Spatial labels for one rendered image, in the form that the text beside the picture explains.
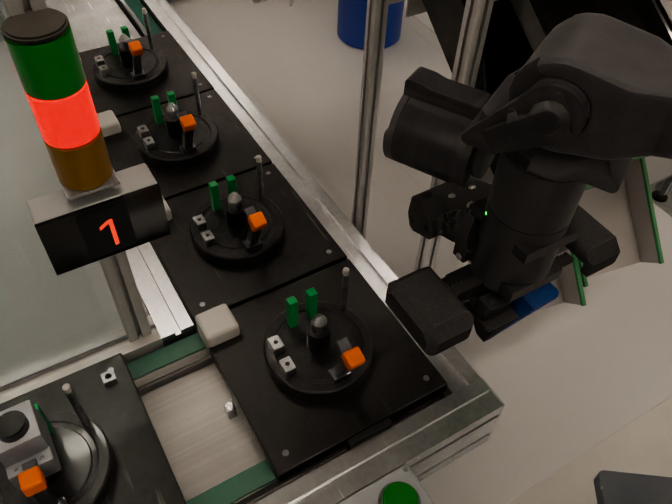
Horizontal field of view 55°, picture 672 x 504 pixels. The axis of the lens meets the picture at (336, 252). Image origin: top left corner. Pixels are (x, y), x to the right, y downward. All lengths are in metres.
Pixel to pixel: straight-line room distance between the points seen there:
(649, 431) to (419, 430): 0.36
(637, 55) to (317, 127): 1.02
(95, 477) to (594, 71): 0.63
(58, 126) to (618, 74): 0.44
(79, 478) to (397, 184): 0.75
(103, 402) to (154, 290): 0.19
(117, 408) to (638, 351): 0.76
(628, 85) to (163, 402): 0.69
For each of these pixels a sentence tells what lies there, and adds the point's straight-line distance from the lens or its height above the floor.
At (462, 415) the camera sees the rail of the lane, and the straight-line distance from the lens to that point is 0.83.
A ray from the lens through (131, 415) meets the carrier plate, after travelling 0.82.
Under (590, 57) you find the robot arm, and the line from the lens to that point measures 0.37.
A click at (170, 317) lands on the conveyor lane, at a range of 0.91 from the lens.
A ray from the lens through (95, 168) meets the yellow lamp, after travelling 0.63.
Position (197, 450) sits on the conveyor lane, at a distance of 0.85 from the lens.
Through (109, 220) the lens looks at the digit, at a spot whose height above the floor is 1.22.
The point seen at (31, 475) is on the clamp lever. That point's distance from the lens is 0.70.
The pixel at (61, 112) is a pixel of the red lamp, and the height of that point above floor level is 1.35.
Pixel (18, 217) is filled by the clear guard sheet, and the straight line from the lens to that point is 0.72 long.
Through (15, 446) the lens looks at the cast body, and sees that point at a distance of 0.71.
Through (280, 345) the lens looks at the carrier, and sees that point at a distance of 0.80.
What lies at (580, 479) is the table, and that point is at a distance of 0.95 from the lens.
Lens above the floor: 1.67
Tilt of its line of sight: 48 degrees down
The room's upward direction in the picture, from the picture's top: 3 degrees clockwise
